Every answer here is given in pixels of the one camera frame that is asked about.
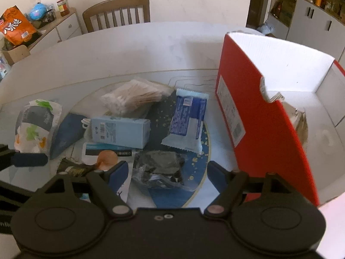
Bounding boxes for small cardboard box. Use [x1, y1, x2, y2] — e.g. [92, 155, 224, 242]
[1, 44, 31, 65]

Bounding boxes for white printed tissue pack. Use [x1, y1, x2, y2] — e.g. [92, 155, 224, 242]
[14, 99, 62, 155]

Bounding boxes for white sideboard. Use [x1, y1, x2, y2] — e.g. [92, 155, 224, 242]
[27, 7, 83, 54]

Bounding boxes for low cabinet with handles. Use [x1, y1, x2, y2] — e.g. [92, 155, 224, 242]
[286, 0, 345, 57]

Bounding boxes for striped dark packet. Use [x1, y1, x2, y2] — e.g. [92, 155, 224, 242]
[56, 158, 95, 177]

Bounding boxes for dark blue face mask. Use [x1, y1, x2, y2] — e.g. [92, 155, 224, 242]
[49, 112, 88, 160]

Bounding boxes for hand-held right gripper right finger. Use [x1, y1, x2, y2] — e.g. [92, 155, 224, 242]
[203, 160, 293, 219]

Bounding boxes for grey cloth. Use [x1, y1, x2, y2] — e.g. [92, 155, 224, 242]
[132, 151, 189, 192]

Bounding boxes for bag of cotton swabs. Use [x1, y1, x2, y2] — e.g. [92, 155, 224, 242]
[100, 79, 174, 118]

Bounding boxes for white packet with orange picture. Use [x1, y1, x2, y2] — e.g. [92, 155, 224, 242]
[82, 142, 136, 203]

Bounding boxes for wooden chair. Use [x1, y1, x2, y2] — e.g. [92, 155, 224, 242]
[82, 0, 151, 34]

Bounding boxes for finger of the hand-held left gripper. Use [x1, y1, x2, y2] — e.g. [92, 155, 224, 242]
[0, 144, 49, 172]
[0, 181, 35, 208]

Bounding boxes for red jar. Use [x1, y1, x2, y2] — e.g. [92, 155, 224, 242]
[56, 0, 71, 17]

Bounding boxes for light blue small carton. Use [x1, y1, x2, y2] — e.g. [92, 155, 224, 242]
[90, 116, 151, 149]

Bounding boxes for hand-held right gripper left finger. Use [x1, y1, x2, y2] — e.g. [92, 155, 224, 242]
[44, 160, 134, 219]

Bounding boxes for blue ball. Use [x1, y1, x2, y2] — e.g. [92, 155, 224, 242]
[29, 3, 48, 21]

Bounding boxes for orange snack bag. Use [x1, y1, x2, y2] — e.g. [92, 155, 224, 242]
[0, 5, 38, 46]

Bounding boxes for pale plastic bag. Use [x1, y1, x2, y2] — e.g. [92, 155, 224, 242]
[257, 23, 275, 35]

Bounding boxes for blue and white wipes packet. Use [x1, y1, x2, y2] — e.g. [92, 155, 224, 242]
[161, 88, 209, 155]

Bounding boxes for large white cardboard box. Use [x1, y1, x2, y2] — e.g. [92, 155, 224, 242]
[215, 32, 345, 208]

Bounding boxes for round blue and white placemat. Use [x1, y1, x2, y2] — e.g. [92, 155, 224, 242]
[65, 74, 224, 208]

